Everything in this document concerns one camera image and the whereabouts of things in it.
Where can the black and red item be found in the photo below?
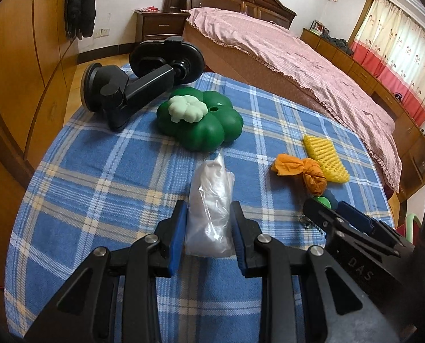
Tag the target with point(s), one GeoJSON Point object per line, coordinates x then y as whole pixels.
{"type": "Point", "coordinates": [398, 96]}

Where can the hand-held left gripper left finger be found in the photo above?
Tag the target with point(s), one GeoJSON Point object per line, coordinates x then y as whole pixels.
{"type": "Point", "coordinates": [175, 237]}

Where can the dark clothes pile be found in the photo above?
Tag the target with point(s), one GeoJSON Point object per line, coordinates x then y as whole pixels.
{"type": "Point", "coordinates": [335, 43]}

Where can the red items on nightstand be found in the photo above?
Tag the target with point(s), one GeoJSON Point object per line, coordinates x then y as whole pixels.
{"type": "Point", "coordinates": [150, 8]}

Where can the blue plaid tablecloth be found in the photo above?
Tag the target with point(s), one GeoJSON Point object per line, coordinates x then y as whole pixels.
{"type": "Point", "coordinates": [91, 171]}

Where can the pale green floret toy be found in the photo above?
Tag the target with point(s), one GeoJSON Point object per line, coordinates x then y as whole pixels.
{"type": "Point", "coordinates": [185, 109]}

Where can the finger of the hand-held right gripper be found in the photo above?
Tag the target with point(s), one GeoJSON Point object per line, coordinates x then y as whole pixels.
{"type": "Point", "coordinates": [355, 218]}
{"type": "Point", "coordinates": [319, 216]}

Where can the brown bed base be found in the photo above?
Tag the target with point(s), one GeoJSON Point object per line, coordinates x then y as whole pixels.
{"type": "Point", "coordinates": [223, 59]}

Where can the white and red curtain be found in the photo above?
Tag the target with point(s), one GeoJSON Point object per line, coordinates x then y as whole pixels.
{"type": "Point", "coordinates": [401, 53]}

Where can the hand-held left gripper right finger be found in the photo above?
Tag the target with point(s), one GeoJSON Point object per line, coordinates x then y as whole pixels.
{"type": "Point", "coordinates": [239, 244]}

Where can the red bin with green rim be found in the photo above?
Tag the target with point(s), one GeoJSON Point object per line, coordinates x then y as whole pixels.
{"type": "Point", "coordinates": [411, 223]}

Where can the long wooden cabinet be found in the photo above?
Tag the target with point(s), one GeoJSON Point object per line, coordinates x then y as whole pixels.
{"type": "Point", "coordinates": [412, 153]}

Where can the wooden wardrobe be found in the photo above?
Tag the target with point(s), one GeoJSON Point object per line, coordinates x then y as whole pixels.
{"type": "Point", "coordinates": [16, 78]}

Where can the orange plastic bag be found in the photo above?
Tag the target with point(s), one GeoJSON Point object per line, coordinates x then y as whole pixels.
{"type": "Point", "coordinates": [314, 178]}

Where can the white plastic bag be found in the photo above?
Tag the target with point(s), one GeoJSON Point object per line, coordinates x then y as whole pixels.
{"type": "Point", "coordinates": [209, 200]}

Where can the black suction phone mount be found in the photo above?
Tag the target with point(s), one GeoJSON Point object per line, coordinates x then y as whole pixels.
{"type": "Point", "coordinates": [144, 82]}

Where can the white wall socket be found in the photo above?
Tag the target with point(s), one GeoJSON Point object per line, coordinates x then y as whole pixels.
{"type": "Point", "coordinates": [101, 33]}

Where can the black jacket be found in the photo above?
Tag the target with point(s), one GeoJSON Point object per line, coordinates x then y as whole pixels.
{"type": "Point", "coordinates": [80, 3]}

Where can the small green ball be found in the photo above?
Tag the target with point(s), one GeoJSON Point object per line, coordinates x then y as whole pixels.
{"type": "Point", "coordinates": [323, 201]}

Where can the upright books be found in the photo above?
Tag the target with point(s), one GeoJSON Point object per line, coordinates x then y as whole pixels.
{"type": "Point", "coordinates": [318, 27]}

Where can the dark wooden nightstand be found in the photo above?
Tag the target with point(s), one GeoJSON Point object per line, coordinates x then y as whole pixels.
{"type": "Point", "coordinates": [159, 25]}

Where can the yellow foam net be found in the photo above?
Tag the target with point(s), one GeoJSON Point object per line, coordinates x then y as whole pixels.
{"type": "Point", "coordinates": [323, 153]}

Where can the bed with pink cover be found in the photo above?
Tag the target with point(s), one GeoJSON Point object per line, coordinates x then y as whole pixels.
{"type": "Point", "coordinates": [287, 64]}

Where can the green clover-shaped toy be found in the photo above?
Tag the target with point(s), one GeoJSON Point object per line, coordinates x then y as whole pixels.
{"type": "Point", "coordinates": [205, 130]}

